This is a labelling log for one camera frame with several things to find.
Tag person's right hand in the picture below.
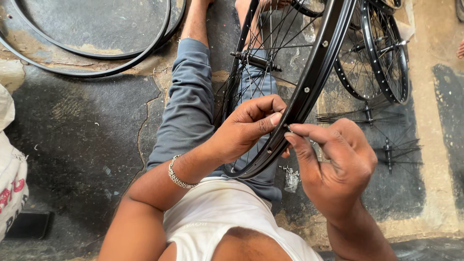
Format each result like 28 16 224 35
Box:
284 118 378 222

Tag person's leg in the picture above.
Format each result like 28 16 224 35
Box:
234 0 292 51
180 0 215 48

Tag bag of silver spoke nipples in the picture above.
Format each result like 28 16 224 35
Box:
278 165 301 193

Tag grey trousers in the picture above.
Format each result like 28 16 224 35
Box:
146 38 284 203

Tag finished black bicycle wheel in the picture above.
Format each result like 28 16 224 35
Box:
333 20 385 102
360 0 411 106

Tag large black bicycle rim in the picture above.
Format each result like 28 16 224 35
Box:
0 0 188 79

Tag black hub with loose spokes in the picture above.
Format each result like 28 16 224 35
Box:
315 101 404 128
373 136 424 175

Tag scrap of white paper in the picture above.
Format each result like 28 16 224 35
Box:
394 19 416 41

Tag black spoked bicycle wheel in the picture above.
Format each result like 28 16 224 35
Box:
213 0 359 180

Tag black wheel rim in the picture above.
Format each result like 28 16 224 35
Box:
368 0 405 16
290 0 327 18

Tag silver chain bracelet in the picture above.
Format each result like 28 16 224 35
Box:
168 155 199 189

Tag person's left hand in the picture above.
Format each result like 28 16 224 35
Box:
191 94 288 182

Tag smaller black bicycle rim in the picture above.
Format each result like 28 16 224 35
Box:
10 0 172 61

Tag white printed sack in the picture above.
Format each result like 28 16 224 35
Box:
0 83 29 243

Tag person's right leg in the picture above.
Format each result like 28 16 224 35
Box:
234 0 292 51

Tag white undershirt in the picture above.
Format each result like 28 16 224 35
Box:
162 177 324 261

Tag person's left leg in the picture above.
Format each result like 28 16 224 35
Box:
180 0 215 48

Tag black phone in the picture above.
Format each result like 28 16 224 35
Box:
4 210 52 240

